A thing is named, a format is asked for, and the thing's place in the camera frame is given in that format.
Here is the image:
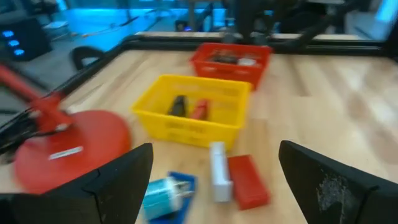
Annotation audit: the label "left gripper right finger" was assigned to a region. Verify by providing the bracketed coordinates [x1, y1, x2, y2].
[279, 139, 398, 224]

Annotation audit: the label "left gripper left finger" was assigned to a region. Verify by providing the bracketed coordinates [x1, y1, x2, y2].
[0, 142, 154, 224]

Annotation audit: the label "cyan white charger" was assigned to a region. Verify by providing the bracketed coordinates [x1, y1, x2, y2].
[141, 176, 195, 221]

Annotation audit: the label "small red box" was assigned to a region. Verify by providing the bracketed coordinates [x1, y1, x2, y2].
[228, 154, 271, 211]

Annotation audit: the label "small blue box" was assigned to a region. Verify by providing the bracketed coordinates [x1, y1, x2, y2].
[149, 170, 198, 224]

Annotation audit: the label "small white box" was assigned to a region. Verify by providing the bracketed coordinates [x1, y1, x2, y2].
[209, 141, 234, 203]

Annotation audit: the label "black case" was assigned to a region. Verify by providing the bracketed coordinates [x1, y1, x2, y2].
[167, 95, 189, 118]

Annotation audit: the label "red rectangular item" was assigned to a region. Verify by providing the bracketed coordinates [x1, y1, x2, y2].
[190, 98, 210, 121]

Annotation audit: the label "red plastic basket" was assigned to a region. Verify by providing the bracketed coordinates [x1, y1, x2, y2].
[190, 42, 273, 91]

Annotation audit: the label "red desk lamp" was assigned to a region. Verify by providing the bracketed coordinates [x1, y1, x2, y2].
[0, 63, 132, 195]

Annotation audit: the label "yellow plastic basket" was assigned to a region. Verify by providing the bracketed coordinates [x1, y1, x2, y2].
[130, 73, 252, 150]

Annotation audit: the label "black computer blue lights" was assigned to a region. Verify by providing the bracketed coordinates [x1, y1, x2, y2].
[0, 17, 52, 62]

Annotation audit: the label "black lamp power cable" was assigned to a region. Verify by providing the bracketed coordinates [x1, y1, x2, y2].
[0, 108, 41, 156]

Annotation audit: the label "black curved bracket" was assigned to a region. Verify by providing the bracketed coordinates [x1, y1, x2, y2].
[70, 45, 105, 71]

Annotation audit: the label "black rig frame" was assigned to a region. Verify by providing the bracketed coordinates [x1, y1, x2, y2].
[58, 30, 398, 97]

